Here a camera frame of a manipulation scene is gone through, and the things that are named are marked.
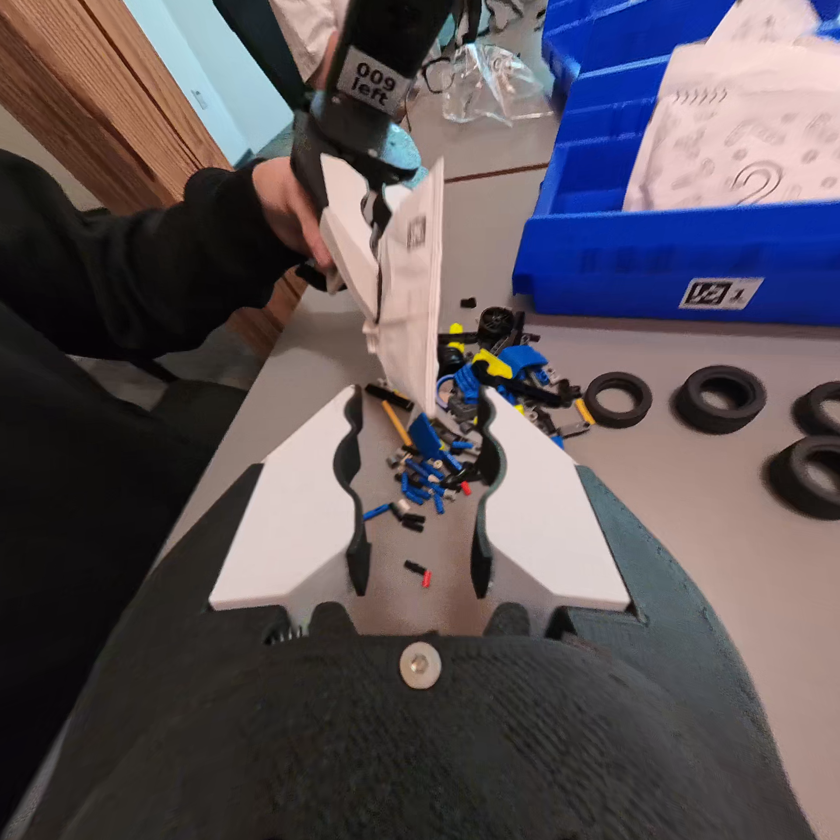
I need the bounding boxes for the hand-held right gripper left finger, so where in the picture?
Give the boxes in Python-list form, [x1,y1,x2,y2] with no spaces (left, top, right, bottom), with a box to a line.
[209,385,373,624]

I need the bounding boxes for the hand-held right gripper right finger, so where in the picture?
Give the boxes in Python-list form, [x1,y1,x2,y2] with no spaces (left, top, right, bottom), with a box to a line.
[469,386,632,624]

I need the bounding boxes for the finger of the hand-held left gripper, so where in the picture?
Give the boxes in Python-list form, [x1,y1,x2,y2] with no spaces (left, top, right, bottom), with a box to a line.
[379,182,413,240]
[319,154,388,324]

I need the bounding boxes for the pile of lego pieces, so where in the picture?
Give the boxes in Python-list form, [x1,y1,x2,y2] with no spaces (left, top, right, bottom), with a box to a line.
[363,298,595,588]

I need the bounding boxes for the person's left forearm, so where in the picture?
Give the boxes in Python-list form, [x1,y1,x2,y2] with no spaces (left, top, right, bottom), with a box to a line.
[0,147,296,362]

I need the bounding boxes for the black lego wheel rim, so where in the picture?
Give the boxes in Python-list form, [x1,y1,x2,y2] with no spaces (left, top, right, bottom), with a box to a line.
[477,306,519,342]

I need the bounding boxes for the blue curved lego panel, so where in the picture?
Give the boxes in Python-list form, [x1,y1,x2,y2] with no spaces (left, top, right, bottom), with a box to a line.
[495,344,549,388]

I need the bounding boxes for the person's left hand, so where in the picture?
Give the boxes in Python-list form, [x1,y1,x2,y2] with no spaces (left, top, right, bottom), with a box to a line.
[252,156,337,273]

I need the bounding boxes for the black eyeglasses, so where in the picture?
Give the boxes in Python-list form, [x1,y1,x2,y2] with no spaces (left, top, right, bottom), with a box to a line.
[420,56,460,96]

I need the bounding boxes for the clear plastic bag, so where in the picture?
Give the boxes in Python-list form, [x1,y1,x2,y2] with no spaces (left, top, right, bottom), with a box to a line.
[441,42,555,126]

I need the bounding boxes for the black rubber tire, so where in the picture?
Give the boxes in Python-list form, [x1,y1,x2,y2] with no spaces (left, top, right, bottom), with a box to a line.
[583,371,654,429]
[791,381,840,437]
[764,436,840,521]
[672,364,769,435]

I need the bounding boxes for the person's black clothed body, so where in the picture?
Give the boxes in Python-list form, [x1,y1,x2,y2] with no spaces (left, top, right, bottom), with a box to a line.
[0,302,250,828]

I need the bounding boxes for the labelled blue storage bin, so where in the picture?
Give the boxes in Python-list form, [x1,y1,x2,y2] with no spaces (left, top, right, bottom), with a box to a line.
[512,39,840,327]

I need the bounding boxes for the wooden door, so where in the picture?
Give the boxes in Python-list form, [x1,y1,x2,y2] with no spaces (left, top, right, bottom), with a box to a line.
[0,0,309,358]

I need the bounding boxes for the open instruction booklet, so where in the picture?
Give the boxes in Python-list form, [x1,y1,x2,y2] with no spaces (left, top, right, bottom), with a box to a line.
[620,20,840,214]

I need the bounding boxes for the white printed paper bag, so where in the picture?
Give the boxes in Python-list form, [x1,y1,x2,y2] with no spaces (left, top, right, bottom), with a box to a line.
[705,0,828,50]

